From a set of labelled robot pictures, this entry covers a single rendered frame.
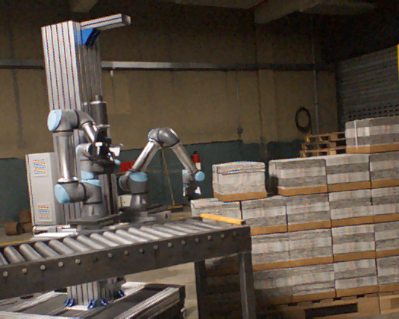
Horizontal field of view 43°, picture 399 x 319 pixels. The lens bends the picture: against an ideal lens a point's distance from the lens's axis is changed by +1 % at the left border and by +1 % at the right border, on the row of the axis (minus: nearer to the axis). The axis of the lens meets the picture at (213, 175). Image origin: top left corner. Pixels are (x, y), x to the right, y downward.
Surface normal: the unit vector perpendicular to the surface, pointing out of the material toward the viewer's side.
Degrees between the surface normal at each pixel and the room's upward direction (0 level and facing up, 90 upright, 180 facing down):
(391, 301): 90
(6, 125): 90
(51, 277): 90
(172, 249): 90
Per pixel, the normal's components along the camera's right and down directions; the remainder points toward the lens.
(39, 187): -0.43, 0.08
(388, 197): 0.15, 0.04
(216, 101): 0.47, 0.01
